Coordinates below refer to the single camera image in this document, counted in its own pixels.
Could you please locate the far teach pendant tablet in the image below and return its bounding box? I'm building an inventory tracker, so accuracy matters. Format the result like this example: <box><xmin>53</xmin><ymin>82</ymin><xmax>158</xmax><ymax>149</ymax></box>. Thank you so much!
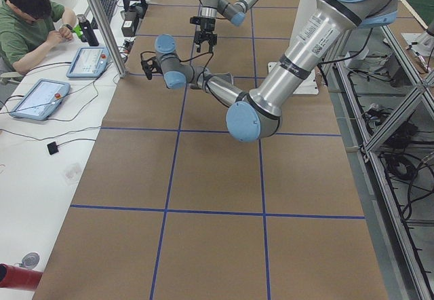
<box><xmin>66</xmin><ymin>47</ymin><xmax>110</xmax><ymax>79</ymax></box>

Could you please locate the aluminium frame rail right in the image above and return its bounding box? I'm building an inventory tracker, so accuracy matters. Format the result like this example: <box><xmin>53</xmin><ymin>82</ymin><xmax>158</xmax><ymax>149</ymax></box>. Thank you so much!
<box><xmin>331</xmin><ymin>26</ymin><xmax>433</xmax><ymax>299</ymax></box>

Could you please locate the red cylinder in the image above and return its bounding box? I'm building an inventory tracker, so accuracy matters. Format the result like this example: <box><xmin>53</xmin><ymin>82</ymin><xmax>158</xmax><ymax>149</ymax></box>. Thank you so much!
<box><xmin>1</xmin><ymin>263</ymin><xmax>43</xmax><ymax>291</ymax></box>

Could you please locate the person's right hand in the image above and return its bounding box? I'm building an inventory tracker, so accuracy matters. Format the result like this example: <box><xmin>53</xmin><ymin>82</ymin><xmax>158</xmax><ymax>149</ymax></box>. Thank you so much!
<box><xmin>46</xmin><ymin>31</ymin><xmax>64</xmax><ymax>45</ymax></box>

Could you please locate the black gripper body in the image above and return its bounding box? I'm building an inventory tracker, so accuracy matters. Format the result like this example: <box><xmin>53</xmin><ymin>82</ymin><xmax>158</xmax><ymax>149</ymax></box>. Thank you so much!
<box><xmin>194</xmin><ymin>16</ymin><xmax>217</xmax><ymax>44</ymax></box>

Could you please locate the pink and grey towel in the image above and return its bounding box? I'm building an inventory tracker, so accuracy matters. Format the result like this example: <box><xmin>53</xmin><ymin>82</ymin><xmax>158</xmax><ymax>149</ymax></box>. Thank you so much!
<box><xmin>189</xmin><ymin>73</ymin><xmax>234</xmax><ymax>91</ymax></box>

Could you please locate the black keyboard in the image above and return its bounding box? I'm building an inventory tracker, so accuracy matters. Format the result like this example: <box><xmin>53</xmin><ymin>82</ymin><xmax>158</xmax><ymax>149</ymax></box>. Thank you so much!
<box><xmin>100</xmin><ymin>0</ymin><xmax>117</xmax><ymax>23</ymax></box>

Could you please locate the near teach pendant tablet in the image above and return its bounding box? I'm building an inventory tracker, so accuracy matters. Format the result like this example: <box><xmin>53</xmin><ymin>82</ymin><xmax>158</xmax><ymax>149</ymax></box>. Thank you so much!
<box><xmin>9</xmin><ymin>79</ymin><xmax>71</xmax><ymax>121</ymax></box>

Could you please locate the person in green shirt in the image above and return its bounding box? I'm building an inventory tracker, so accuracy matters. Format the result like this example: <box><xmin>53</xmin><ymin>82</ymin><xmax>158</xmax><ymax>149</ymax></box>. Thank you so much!
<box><xmin>1</xmin><ymin>0</ymin><xmax>77</xmax><ymax>75</ymax></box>

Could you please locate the black box with label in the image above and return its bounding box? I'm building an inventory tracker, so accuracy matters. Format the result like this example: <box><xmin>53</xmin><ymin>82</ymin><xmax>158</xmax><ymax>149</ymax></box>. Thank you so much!
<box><xmin>121</xmin><ymin>12</ymin><xmax>139</xmax><ymax>37</ymax></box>

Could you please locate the small black square puck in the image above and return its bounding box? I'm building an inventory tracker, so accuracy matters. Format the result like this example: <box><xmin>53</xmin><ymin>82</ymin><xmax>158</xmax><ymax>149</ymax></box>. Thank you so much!
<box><xmin>47</xmin><ymin>141</ymin><xmax>59</xmax><ymax>155</ymax></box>

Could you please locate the green object on desk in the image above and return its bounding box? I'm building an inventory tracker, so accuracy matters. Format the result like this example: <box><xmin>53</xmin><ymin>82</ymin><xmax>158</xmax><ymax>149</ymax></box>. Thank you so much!
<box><xmin>73</xmin><ymin>25</ymin><xmax>83</xmax><ymax>39</ymax></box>

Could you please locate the black cylindrical bottle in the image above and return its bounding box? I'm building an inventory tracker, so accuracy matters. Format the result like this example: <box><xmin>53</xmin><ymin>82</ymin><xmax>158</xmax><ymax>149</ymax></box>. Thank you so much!
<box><xmin>77</xmin><ymin>14</ymin><xmax>99</xmax><ymax>46</ymax></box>

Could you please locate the teach pendant tablet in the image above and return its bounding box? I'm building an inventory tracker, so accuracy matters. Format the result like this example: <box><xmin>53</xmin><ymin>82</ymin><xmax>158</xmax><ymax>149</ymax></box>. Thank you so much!
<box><xmin>9</xmin><ymin>79</ymin><xmax>71</xmax><ymax>121</ymax></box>
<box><xmin>66</xmin><ymin>47</ymin><xmax>110</xmax><ymax>79</ymax></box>

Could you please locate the person's left hand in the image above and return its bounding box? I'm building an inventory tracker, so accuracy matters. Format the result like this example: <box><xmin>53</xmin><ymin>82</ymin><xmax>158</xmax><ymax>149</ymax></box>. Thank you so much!
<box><xmin>58</xmin><ymin>26</ymin><xmax>73</xmax><ymax>41</ymax></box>

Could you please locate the aluminium frame post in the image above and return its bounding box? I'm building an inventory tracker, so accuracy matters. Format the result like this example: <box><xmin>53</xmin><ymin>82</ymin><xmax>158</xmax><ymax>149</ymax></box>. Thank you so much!
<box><xmin>87</xmin><ymin>0</ymin><xmax>126</xmax><ymax>78</ymax></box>

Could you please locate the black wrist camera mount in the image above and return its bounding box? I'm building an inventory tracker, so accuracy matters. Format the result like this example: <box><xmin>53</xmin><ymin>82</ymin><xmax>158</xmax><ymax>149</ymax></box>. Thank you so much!
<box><xmin>189</xmin><ymin>16</ymin><xmax>202</xmax><ymax>25</ymax></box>
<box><xmin>141</xmin><ymin>57</ymin><xmax>161</xmax><ymax>80</ymax></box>

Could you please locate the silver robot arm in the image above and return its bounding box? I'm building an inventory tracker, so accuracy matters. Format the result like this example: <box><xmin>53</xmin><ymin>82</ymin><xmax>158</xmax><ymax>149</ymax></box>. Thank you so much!
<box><xmin>190</xmin><ymin>0</ymin><xmax>259</xmax><ymax>52</ymax></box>
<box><xmin>155</xmin><ymin>0</ymin><xmax>398</xmax><ymax>142</ymax></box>

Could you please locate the round metal disc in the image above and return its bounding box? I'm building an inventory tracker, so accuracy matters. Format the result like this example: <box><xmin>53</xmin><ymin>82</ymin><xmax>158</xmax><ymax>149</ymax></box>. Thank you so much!
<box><xmin>20</xmin><ymin>252</ymin><xmax>40</xmax><ymax>269</ymax></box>

